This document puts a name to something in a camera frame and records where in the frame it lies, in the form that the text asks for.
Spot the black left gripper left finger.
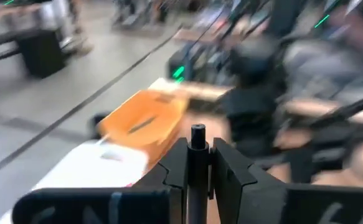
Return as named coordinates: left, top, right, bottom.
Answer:
left=12, top=137, right=189, bottom=224

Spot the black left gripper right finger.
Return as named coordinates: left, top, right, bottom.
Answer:
left=210, top=137, right=363, bottom=224

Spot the black crayon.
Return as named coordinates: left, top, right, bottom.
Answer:
left=127, top=116, right=158, bottom=135

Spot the black pen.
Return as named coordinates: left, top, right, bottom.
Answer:
left=186, top=123, right=212, bottom=224

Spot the white plastic bin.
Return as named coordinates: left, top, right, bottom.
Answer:
left=0, top=140, right=149, bottom=224

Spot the yellow plastic bin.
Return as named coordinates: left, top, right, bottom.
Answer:
left=97, top=89, right=190, bottom=169

